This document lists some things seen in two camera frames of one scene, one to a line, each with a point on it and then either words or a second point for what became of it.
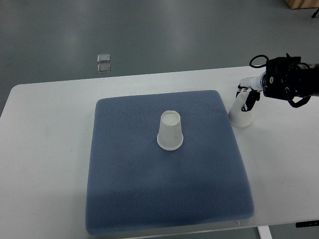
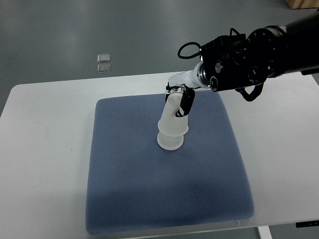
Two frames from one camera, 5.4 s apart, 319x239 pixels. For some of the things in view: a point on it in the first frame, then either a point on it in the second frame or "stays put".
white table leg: (264, 232) stays put
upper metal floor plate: (103, 58) stays put
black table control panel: (307, 223) stays put
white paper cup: (237, 116) to (169, 123)
